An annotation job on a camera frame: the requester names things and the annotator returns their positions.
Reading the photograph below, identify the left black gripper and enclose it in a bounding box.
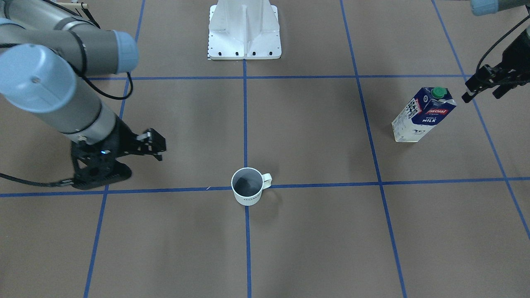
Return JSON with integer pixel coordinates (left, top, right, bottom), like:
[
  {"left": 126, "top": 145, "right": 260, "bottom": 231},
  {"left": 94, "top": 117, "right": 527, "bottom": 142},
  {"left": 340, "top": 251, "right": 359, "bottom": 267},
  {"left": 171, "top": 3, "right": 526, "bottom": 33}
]
[{"left": 462, "top": 29, "right": 530, "bottom": 103}]

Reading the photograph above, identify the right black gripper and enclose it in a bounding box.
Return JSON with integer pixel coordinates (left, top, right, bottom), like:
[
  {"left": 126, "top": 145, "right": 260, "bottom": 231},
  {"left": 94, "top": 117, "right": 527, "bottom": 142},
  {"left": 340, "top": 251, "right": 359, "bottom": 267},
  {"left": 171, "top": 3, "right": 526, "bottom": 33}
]
[{"left": 70, "top": 117, "right": 166, "bottom": 166}]

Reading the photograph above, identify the white mug grey interior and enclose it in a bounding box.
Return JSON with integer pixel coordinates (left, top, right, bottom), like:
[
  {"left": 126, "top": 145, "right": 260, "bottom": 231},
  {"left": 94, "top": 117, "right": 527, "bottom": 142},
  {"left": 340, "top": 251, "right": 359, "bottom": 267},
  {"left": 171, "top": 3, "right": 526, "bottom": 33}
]
[{"left": 231, "top": 167, "right": 272, "bottom": 206}]

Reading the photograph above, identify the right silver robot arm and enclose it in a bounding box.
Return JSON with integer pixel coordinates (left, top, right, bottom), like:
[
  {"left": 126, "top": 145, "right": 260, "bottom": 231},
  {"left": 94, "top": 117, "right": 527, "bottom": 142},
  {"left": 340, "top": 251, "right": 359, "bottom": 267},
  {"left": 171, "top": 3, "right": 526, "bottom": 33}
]
[{"left": 1, "top": 0, "right": 166, "bottom": 161}]

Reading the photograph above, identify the blue white milk carton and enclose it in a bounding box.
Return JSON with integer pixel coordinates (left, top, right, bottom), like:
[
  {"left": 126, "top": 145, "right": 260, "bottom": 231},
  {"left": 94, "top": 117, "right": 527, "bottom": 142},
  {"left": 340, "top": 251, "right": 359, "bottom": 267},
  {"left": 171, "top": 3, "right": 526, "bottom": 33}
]
[{"left": 391, "top": 87, "right": 457, "bottom": 143}]

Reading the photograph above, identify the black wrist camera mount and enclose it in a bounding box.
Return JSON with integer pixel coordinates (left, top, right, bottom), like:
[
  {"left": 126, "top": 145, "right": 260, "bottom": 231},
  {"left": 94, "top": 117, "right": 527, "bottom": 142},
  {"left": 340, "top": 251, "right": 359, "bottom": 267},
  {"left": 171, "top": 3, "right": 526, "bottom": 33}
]
[{"left": 72, "top": 158, "right": 132, "bottom": 190}]

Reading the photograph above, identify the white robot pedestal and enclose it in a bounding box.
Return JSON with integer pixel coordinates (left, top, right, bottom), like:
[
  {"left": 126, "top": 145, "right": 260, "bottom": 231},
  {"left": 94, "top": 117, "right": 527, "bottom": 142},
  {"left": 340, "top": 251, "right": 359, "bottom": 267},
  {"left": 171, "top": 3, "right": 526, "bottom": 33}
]
[{"left": 207, "top": 0, "right": 282, "bottom": 60}]

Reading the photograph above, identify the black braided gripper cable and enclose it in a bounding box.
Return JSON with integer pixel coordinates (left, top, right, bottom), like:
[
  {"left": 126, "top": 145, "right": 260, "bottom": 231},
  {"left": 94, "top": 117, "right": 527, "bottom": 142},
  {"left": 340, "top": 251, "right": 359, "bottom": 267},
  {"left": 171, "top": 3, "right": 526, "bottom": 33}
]
[{"left": 0, "top": 25, "right": 134, "bottom": 187}]

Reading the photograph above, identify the black wire mug rack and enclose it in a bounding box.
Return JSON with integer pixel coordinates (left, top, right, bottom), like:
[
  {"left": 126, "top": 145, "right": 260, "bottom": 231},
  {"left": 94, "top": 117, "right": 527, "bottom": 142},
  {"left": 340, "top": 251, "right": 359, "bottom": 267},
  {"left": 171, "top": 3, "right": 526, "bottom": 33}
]
[{"left": 52, "top": 0, "right": 101, "bottom": 29}]

